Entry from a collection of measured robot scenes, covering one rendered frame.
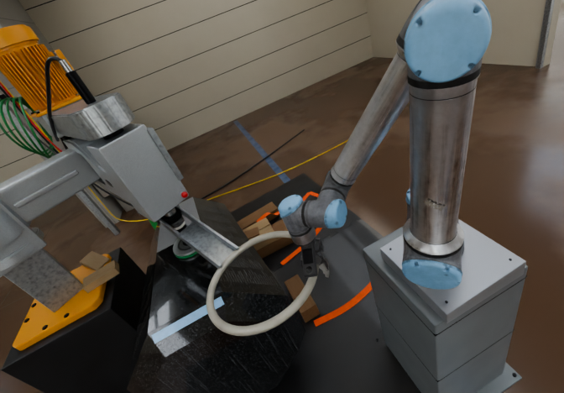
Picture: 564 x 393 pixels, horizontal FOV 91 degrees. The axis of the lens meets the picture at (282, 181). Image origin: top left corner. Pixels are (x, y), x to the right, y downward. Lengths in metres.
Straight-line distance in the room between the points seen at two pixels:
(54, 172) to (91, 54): 4.59
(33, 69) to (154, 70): 4.43
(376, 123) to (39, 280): 1.96
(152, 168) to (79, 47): 5.17
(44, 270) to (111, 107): 1.15
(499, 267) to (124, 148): 1.47
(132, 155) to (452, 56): 1.21
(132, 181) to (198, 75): 5.07
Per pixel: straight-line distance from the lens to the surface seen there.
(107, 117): 1.32
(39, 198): 2.02
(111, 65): 6.38
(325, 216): 0.86
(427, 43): 0.53
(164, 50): 6.28
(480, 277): 1.14
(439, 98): 0.58
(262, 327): 1.03
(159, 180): 1.44
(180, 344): 1.45
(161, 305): 1.53
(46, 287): 2.18
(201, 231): 1.52
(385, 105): 0.75
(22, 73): 2.00
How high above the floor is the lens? 1.83
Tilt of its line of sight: 31 degrees down
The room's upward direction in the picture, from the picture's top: 22 degrees counter-clockwise
